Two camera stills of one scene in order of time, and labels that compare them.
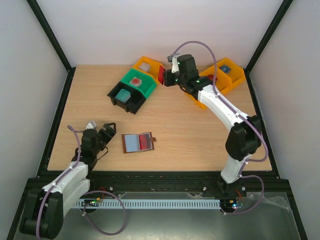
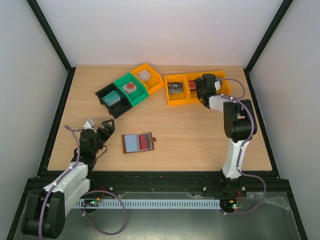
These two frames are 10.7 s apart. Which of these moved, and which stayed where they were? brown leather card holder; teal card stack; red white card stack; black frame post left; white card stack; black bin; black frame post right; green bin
Moved: red white card stack; teal card stack; white card stack; black bin; green bin
Stayed: black frame post right; black frame post left; brown leather card holder
